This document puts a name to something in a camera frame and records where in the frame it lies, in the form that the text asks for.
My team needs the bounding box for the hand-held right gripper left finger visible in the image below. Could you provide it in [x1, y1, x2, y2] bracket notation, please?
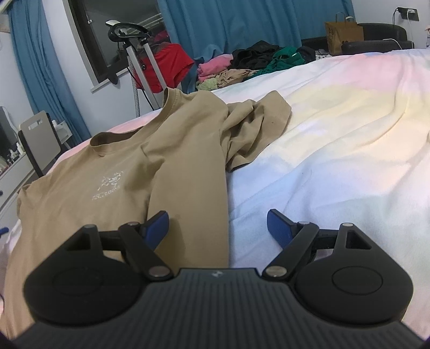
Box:
[64, 210, 174, 281]

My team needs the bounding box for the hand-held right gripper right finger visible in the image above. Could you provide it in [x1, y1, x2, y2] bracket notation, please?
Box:
[262, 208, 373, 279]

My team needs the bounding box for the tan t-shirt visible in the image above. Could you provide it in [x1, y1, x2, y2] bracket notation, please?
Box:
[0, 88, 292, 339]

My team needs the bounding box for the pastel bed sheet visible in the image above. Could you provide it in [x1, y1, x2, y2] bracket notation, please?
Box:
[0, 49, 430, 336]

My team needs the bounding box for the white box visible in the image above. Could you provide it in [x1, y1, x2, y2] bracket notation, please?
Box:
[52, 120, 73, 149]

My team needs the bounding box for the grey chair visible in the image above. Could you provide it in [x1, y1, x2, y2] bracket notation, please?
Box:
[18, 111, 63, 177]

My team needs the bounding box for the beige garment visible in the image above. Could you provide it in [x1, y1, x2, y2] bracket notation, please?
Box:
[201, 68, 260, 89]

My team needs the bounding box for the red garment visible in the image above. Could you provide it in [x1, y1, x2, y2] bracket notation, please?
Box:
[134, 42, 196, 94]

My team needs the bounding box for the pink garment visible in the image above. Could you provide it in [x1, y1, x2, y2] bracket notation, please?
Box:
[197, 55, 234, 81]

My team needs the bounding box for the black garment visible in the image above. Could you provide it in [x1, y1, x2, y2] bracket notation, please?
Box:
[232, 40, 287, 70]

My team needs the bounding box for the computer monitor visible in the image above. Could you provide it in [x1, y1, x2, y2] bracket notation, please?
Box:
[0, 106, 18, 159]

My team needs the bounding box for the blue curtain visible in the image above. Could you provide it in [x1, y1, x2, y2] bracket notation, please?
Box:
[157, 0, 357, 94]
[7, 0, 93, 142]

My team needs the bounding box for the dark window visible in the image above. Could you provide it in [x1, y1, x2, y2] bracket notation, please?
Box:
[67, 0, 166, 85]

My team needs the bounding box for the brown paper bag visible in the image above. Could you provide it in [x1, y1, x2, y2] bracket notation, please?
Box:
[324, 12, 365, 56]

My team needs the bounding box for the black sofa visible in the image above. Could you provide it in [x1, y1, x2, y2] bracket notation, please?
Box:
[300, 23, 416, 56]

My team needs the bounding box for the wall socket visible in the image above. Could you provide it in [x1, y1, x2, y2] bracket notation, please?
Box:
[397, 7, 420, 23]

